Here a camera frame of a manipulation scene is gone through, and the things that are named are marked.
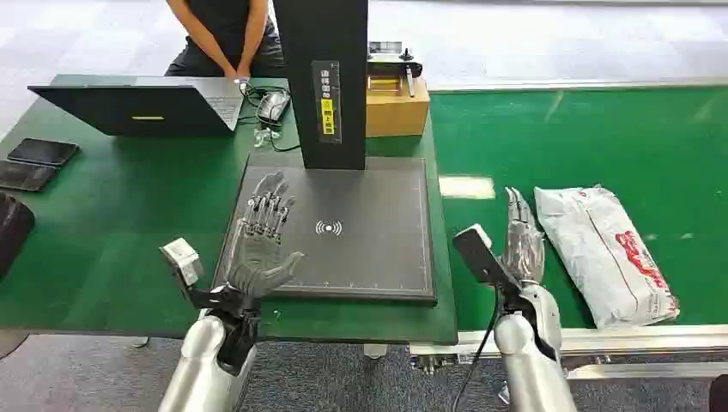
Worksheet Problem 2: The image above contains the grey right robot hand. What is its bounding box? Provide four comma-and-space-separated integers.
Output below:
501, 186, 547, 284

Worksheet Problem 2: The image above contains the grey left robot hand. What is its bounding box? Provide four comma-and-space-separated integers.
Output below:
225, 171, 305, 300

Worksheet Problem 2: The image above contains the white plastic parcel bag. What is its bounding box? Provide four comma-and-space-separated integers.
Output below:
533, 184, 682, 330

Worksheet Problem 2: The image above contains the green conveyor belt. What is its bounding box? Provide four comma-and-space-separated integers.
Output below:
428, 76, 728, 334

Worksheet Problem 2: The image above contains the clear plastic piece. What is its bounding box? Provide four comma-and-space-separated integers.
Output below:
252, 127, 281, 149

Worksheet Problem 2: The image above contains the computer mouse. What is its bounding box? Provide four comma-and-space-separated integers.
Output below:
257, 90, 291, 124

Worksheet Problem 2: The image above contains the black scanner column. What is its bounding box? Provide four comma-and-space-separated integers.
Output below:
271, 0, 370, 172

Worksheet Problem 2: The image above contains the brown cardboard box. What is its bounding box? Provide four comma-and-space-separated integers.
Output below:
365, 75, 431, 139

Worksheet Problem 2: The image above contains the black laptop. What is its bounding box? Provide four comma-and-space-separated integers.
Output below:
27, 76, 246, 139

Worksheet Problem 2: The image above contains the person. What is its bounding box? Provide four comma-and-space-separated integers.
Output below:
163, 0, 286, 80

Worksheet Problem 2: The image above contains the black handheld device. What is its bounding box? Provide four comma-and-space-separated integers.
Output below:
366, 40, 424, 99

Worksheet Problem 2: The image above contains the black smartphone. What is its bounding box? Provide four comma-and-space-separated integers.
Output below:
6, 137, 81, 167
0, 160, 58, 193

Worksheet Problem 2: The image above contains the black rounded object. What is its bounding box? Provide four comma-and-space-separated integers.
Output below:
0, 191, 36, 280

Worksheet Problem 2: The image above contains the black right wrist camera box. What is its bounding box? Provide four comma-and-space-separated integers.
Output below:
452, 223, 519, 292

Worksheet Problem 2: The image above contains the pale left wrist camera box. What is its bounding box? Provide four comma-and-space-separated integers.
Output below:
159, 237, 204, 288

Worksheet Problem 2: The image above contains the black scanner base plate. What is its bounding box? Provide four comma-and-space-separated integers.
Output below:
212, 154, 439, 306

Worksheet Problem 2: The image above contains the black cable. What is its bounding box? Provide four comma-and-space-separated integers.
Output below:
237, 85, 301, 154

